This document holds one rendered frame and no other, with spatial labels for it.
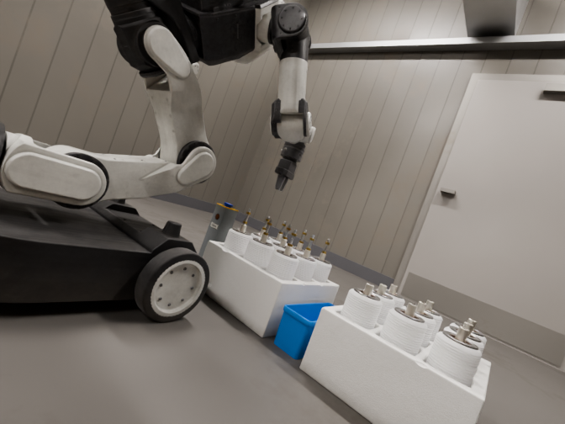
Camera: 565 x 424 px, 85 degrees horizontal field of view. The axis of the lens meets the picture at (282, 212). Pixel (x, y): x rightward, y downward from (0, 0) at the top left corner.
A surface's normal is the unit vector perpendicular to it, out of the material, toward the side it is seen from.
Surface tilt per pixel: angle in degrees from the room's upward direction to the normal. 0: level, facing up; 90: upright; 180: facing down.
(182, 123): 90
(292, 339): 92
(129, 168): 90
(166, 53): 90
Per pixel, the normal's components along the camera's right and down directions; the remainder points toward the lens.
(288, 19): -0.16, 0.03
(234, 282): -0.59, -0.21
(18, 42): 0.75, 0.29
